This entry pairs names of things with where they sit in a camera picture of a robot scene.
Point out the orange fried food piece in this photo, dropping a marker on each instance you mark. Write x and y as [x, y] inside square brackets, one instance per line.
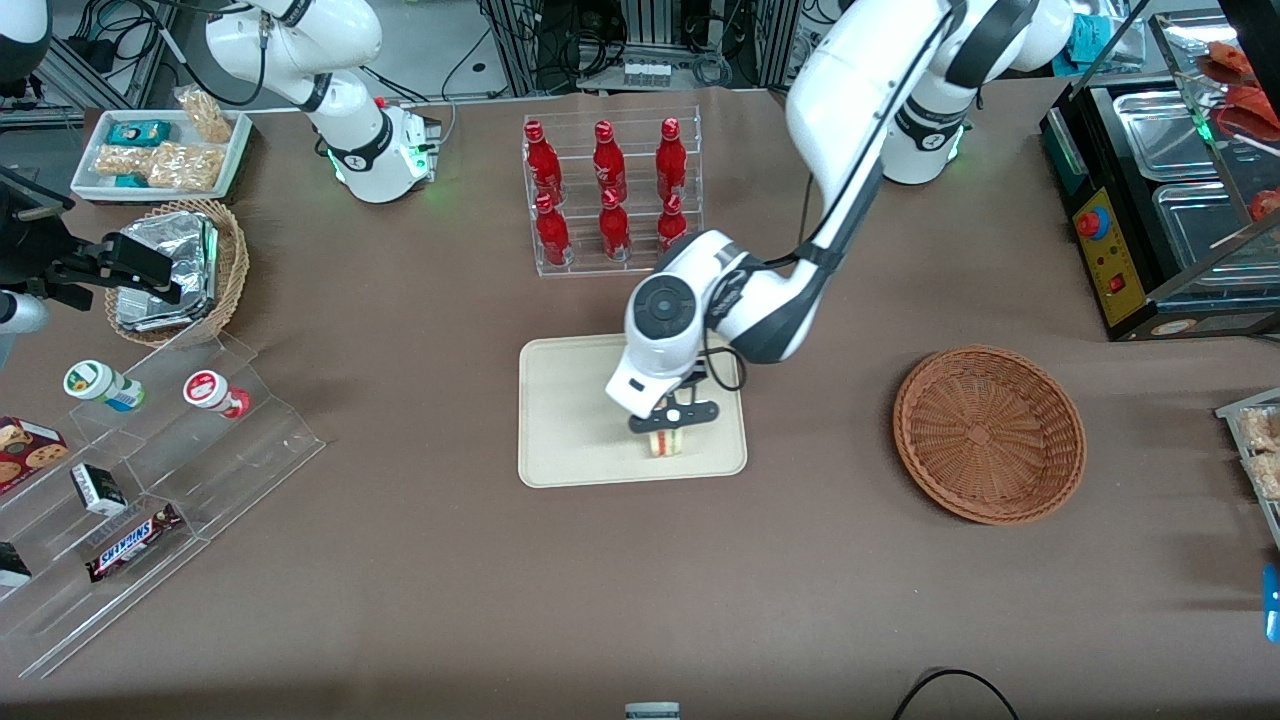
[1228, 60]
[1250, 115]

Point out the clear acrylic snack tray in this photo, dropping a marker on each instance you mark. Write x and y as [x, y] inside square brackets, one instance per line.
[1232, 415]

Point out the teal plastic bag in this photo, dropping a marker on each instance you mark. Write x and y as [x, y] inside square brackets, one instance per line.
[1100, 40]

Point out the snickers chocolate bar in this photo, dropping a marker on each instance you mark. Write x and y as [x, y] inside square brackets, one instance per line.
[132, 545]

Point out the round brown wicker basket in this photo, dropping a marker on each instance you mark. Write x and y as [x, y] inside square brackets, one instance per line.
[985, 435]

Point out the white rectangular snack tray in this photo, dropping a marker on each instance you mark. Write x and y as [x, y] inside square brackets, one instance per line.
[90, 180]

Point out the silver foil wrapped packs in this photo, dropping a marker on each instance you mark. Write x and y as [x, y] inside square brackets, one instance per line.
[165, 245]

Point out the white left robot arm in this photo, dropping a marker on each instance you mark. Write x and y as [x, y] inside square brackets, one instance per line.
[850, 90]

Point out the blue plastic object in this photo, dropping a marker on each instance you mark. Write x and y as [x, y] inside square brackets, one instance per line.
[1272, 600]

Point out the triangular sandwich with red filling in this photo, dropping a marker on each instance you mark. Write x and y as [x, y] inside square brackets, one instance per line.
[668, 445]

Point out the steel food pan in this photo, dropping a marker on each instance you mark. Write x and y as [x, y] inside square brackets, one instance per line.
[1200, 235]
[1165, 135]

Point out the clear bag of crackers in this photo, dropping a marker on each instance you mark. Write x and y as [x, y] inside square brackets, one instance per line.
[185, 165]
[120, 160]

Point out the red cookie box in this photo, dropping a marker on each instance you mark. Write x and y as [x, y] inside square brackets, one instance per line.
[25, 455]

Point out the black snack packet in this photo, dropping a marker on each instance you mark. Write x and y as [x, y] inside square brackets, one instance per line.
[12, 565]

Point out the grey striped object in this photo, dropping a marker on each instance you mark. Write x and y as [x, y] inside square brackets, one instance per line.
[652, 712]

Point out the teal snack box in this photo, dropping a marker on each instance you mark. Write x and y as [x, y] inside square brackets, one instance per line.
[132, 133]

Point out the green lid yogurt cup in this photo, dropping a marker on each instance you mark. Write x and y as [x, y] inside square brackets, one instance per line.
[100, 385]

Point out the clear bag of peanuts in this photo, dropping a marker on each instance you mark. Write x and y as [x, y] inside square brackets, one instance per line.
[205, 115]

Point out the red lid yogurt cup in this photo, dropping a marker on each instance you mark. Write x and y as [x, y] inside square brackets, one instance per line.
[212, 392]

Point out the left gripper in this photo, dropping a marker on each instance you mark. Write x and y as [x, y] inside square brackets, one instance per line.
[699, 376]

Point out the clear acrylic step display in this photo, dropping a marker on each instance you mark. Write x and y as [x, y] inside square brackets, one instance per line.
[250, 440]

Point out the red cola bottle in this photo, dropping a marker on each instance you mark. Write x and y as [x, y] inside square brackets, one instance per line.
[553, 235]
[607, 165]
[543, 165]
[614, 228]
[672, 228]
[671, 160]

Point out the tan wicker basket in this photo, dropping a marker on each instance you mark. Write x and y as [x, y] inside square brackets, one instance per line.
[232, 265]

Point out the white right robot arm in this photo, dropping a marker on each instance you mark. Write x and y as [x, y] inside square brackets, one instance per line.
[340, 40]

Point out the puffed rice snack pieces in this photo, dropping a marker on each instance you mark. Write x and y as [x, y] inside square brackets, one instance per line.
[1262, 450]

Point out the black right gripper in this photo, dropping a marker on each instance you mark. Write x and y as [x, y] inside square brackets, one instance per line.
[62, 268]

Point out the clear acrylic bottle rack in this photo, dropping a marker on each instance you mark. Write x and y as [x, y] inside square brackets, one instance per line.
[580, 262]

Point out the small black white carton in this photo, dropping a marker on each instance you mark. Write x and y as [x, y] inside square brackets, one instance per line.
[98, 490]

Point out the black food warmer yellow panel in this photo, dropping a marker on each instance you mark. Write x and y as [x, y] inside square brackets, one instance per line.
[1100, 270]

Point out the cream rectangular plastic tray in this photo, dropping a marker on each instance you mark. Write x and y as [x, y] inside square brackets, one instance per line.
[570, 440]

